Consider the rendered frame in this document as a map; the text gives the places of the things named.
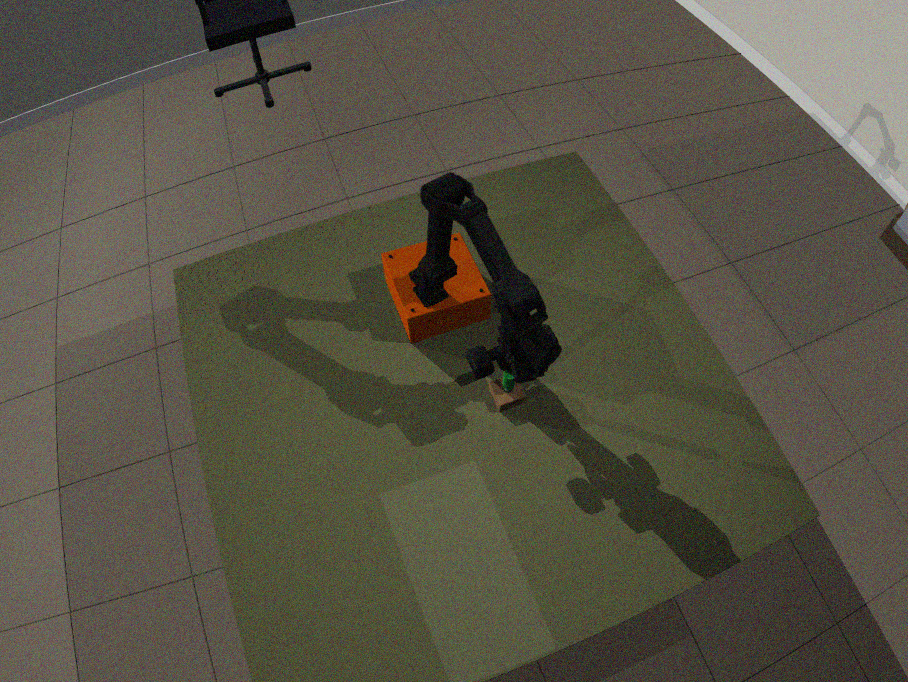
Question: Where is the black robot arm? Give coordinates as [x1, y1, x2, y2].
[408, 173, 562, 384]

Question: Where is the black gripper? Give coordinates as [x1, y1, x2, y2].
[466, 324, 559, 379]

